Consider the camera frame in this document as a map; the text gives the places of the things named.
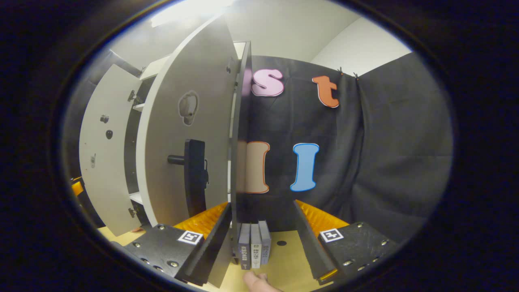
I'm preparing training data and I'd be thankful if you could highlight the grey book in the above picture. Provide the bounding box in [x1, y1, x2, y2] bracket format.
[258, 221, 272, 266]

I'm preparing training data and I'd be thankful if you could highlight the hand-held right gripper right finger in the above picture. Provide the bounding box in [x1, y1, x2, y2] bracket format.
[293, 198, 400, 285]

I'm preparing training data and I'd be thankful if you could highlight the black backdrop cloth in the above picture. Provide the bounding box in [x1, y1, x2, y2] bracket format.
[61, 49, 455, 244]

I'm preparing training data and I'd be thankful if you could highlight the black door handle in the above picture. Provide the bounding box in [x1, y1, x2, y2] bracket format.
[167, 139, 210, 218]

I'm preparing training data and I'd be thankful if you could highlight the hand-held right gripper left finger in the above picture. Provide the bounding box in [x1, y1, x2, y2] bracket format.
[122, 202, 233, 289]

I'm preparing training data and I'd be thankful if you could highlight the white shoe cabinet door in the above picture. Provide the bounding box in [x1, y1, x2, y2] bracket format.
[136, 16, 253, 265]
[79, 64, 143, 237]

